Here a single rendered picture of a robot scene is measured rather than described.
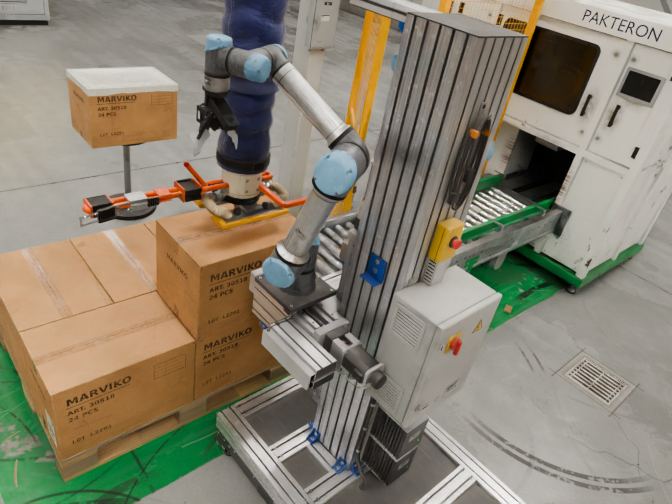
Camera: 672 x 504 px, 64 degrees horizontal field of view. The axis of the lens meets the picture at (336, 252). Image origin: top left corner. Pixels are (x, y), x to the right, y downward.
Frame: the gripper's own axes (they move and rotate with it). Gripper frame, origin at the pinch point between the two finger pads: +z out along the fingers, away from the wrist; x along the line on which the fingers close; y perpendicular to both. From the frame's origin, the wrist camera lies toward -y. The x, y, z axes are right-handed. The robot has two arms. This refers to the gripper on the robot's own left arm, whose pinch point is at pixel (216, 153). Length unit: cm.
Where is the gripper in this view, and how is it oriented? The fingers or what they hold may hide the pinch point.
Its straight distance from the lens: 176.6
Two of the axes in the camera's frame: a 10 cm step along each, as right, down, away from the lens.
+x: -7.4, 2.5, -6.2
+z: -1.7, 8.2, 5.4
